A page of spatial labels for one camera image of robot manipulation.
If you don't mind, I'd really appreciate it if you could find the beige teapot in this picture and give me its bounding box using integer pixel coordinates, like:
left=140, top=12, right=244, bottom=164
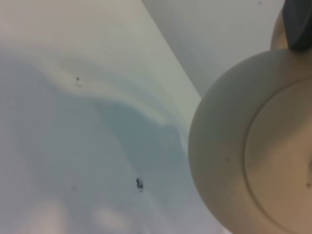
left=188, top=14, right=312, bottom=234

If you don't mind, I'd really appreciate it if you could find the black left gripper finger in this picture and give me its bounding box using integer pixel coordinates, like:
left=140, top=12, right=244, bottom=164
left=282, top=0, right=312, bottom=52

